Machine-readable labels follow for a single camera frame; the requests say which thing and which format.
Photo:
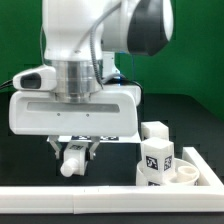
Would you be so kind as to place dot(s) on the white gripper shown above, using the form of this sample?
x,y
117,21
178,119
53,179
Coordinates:
x,y
110,112

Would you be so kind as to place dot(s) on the white L-shaped fence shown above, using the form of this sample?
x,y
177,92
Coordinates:
x,y
206,196

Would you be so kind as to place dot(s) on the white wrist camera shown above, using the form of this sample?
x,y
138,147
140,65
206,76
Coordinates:
x,y
42,78

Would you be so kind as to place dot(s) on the white marker sheet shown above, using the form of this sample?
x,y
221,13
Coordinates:
x,y
103,139

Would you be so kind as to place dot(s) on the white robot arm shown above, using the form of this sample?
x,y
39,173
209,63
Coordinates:
x,y
69,95

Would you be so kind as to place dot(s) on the white round stool seat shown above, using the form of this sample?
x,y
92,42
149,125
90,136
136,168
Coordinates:
x,y
185,174

